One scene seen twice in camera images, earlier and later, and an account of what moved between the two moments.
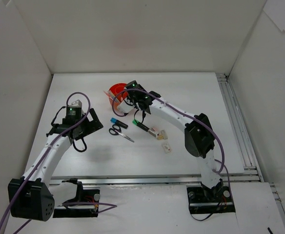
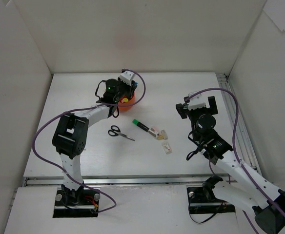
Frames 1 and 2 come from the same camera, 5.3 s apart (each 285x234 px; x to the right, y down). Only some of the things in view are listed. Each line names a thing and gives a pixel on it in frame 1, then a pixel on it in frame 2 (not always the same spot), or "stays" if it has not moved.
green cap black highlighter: (140, 125) stays
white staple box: (166, 147) stays
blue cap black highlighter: (118, 123) to (134, 87)
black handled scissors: (116, 130) stays
